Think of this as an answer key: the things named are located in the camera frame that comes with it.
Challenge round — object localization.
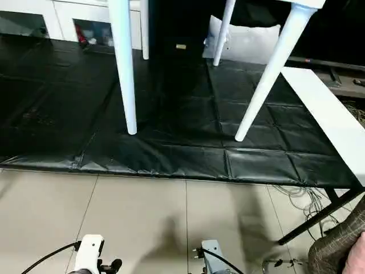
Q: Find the white floor cable bundle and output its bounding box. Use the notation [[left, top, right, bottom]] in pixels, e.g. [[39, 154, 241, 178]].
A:
[[273, 184, 343, 232]]

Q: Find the black work mat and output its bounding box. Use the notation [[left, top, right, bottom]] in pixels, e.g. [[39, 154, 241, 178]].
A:
[[0, 31, 365, 190]]

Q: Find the white cabinet with glass doors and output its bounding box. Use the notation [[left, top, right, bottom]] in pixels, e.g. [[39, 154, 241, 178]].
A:
[[0, 0, 143, 50]]

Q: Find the silver metal floor frame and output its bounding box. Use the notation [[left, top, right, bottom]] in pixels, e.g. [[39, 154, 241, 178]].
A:
[[262, 258, 310, 271]]

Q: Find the black stand leg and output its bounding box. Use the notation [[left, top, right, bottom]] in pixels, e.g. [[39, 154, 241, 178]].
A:
[[278, 188, 365, 246]]

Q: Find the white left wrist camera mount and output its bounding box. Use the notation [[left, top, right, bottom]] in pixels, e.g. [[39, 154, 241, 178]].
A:
[[74, 235, 105, 274]]

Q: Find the brown woven fabric object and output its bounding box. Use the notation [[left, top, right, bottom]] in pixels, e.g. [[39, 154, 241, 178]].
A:
[[308, 197, 365, 274]]

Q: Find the flat white board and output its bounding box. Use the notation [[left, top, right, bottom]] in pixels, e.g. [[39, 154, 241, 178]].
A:
[[281, 67, 365, 186]]

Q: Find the black cabinet with gold label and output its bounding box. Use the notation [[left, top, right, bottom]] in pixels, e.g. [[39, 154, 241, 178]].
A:
[[148, 0, 229, 63]]

